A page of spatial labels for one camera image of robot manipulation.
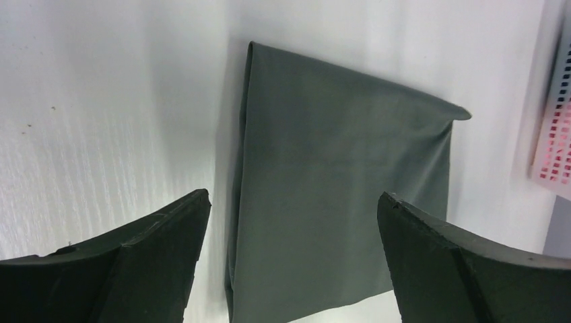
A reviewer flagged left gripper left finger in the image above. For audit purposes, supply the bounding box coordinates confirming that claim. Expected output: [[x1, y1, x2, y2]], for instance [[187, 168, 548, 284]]
[[1, 188, 211, 322]]

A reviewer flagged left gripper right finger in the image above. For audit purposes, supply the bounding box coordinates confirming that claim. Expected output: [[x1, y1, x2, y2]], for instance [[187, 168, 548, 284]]
[[377, 192, 570, 322]]

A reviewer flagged dark grey t-shirt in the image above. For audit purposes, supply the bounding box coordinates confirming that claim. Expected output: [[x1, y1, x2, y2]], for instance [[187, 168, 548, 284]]
[[225, 42, 471, 322]]

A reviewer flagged pink t-shirt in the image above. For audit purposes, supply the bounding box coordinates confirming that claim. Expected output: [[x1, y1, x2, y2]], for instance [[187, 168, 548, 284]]
[[539, 102, 570, 186]]

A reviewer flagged dark blue t-shirt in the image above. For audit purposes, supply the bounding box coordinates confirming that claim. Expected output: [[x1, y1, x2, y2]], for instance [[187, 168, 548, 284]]
[[556, 44, 570, 110]]

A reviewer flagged white plastic basket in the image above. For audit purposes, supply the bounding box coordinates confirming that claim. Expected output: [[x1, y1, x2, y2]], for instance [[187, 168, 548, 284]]
[[531, 10, 570, 200]]

